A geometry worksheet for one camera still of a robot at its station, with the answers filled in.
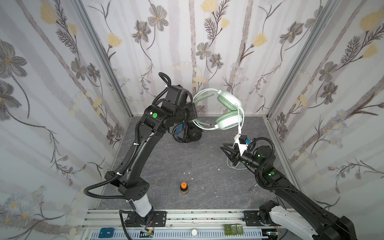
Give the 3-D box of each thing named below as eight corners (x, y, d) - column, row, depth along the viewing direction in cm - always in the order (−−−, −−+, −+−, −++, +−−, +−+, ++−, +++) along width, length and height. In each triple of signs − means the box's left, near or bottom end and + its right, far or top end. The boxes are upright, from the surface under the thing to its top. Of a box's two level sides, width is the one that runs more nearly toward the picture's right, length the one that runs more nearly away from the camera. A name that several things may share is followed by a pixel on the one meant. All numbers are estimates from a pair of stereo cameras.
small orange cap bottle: (181, 194, 84) (180, 188, 76) (181, 188, 86) (180, 182, 78) (188, 194, 84) (187, 188, 76) (188, 188, 86) (187, 182, 79)
